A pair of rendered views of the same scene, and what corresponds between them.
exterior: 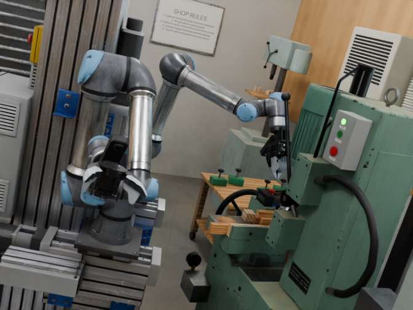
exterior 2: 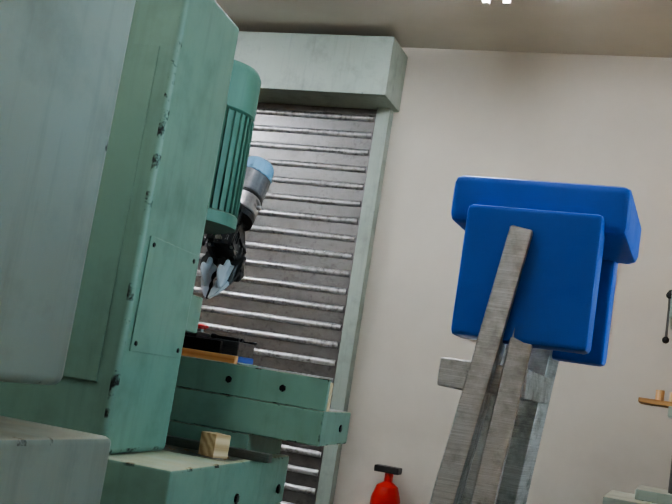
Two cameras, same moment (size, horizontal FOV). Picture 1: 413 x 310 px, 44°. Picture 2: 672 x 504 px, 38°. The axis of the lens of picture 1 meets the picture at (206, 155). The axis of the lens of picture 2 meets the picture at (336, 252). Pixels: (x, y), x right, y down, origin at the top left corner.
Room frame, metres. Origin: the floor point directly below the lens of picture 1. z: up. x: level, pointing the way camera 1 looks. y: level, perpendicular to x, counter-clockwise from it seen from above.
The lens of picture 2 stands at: (0.70, -1.78, 0.95)
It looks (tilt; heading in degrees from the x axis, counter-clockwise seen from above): 7 degrees up; 41
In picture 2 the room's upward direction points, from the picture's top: 9 degrees clockwise
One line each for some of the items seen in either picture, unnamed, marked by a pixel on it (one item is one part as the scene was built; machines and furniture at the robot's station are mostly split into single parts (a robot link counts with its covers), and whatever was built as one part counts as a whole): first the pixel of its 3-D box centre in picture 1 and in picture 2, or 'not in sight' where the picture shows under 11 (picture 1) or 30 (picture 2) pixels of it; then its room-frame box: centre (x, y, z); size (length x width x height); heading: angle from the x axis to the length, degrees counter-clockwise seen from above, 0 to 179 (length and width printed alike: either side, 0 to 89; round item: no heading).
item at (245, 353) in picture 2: (272, 196); (216, 345); (2.06, -0.32, 0.99); 0.13 x 0.11 x 0.06; 116
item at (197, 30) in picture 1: (187, 24); not in sight; (4.77, 0.46, 1.48); 0.64 x 0.02 x 0.46; 112
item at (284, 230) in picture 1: (284, 230); not in sight; (1.64, -0.33, 1.02); 0.09 x 0.07 x 0.12; 116
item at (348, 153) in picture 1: (346, 140); not in sight; (1.52, -0.40, 1.40); 0.10 x 0.06 x 0.16; 26
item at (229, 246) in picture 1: (276, 230); (192, 402); (1.98, -0.36, 0.87); 0.61 x 0.30 x 0.06; 116
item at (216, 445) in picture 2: not in sight; (214, 444); (1.84, -0.59, 0.82); 0.04 x 0.03 x 0.04; 89
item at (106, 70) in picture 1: (91, 132); not in sight; (1.62, 0.39, 1.19); 0.15 x 0.12 x 0.55; 111
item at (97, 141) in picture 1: (101, 153); not in sight; (1.38, 0.29, 1.21); 0.11 x 0.08 x 0.09; 21
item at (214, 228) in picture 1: (280, 231); not in sight; (1.86, -0.36, 0.92); 0.63 x 0.02 x 0.04; 116
